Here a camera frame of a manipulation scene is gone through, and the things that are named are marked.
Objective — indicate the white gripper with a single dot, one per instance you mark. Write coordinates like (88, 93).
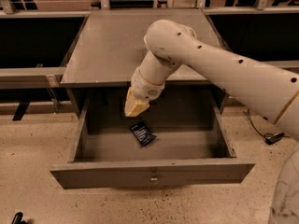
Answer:
(145, 88)

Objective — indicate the metal drawer knob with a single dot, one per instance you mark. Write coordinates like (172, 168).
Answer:
(154, 178)

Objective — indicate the grey cabinet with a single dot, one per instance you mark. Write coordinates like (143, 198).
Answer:
(110, 47)

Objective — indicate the grey metal rail right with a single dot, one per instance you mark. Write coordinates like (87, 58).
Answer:
(285, 64)

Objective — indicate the grey metal rail left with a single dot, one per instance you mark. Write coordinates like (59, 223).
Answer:
(30, 78)

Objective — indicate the grey metal rail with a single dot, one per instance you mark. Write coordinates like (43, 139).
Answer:
(30, 78)
(285, 64)

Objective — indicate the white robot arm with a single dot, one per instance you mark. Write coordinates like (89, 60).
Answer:
(271, 92)

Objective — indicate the grey open top drawer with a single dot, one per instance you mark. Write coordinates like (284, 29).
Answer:
(191, 146)

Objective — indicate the black object at floor corner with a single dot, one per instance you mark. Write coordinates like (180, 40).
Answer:
(18, 219)

